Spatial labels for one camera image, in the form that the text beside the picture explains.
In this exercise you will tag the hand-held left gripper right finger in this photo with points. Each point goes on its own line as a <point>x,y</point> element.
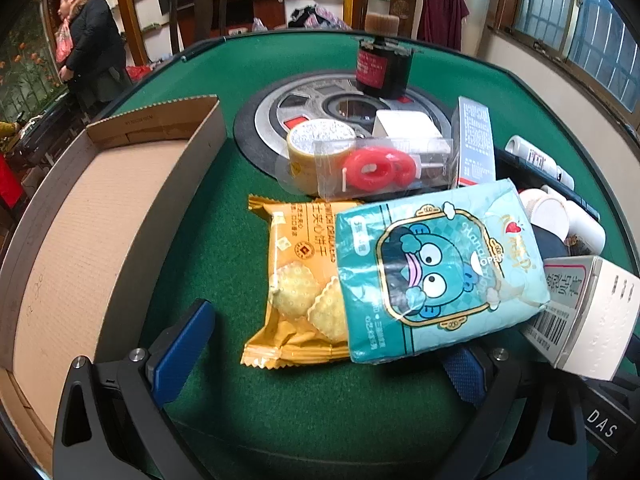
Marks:
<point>465,375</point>

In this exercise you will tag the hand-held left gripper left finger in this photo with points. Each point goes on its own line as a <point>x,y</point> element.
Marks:
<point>182,350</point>

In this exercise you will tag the white box with printed label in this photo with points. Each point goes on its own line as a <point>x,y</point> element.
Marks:
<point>600,310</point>

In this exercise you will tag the teal cartoon tissue pack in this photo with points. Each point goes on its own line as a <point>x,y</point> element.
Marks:
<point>425,270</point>

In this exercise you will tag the yellow cracker packet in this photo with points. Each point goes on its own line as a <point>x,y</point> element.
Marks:
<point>295,260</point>

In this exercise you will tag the dark package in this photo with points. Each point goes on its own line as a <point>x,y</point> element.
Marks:
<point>547,245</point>

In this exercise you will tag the cardboard box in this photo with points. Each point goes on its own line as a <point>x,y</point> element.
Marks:
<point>100,210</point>

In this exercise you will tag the clear package with red rings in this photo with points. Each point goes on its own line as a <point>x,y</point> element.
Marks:
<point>375,170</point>

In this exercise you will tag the yellowish tape roll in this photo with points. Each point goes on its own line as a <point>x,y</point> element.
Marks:
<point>305,160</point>

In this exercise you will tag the white plug adapter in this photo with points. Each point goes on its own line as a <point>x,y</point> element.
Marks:
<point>405,125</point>

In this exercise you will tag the white bottle with red label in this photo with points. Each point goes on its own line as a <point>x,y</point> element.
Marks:
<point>547,215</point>

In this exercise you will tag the plain white bottle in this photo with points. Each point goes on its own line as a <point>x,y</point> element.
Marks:
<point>585,230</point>

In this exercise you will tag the black pen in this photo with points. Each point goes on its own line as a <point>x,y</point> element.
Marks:
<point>520,175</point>

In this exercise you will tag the white printed bottle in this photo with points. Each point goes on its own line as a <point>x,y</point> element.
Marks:
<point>535,157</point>

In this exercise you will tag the long white box red end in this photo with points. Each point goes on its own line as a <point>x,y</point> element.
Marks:
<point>472,140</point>

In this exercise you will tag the round table centre panel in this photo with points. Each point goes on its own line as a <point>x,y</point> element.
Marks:
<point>280,110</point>

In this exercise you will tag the black jar with red label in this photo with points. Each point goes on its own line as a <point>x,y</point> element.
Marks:
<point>382,67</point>

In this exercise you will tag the clear plastic bag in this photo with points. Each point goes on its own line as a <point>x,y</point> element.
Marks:
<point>260,25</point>

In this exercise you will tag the dark wooden chair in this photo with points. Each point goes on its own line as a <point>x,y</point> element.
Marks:
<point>200,15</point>

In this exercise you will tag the pile of clothes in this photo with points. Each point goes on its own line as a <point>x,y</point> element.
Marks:
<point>317,17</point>

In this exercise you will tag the maroon cloth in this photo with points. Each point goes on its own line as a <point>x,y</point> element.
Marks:
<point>442,15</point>

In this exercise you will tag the barred window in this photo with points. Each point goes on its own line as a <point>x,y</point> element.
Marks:
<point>590,35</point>

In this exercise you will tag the wooden chair with cloth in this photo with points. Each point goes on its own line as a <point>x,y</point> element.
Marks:
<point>395,0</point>

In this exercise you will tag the flower wall painting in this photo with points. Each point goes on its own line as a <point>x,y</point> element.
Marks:
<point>25,70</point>

